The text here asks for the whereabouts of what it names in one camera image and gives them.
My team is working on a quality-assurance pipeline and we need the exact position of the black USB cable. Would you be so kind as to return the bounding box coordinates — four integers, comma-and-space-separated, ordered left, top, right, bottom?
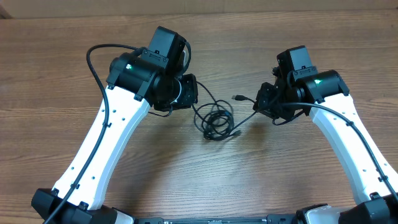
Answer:
147, 80, 259, 142

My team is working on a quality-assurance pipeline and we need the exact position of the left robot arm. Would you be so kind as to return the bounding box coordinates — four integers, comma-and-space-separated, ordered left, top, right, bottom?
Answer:
31, 26, 198, 224

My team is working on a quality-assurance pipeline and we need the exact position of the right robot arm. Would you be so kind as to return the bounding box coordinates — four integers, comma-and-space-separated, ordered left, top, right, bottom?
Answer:
253, 45, 397, 223

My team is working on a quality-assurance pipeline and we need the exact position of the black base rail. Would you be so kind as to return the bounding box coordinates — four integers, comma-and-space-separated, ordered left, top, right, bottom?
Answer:
133, 214, 303, 224

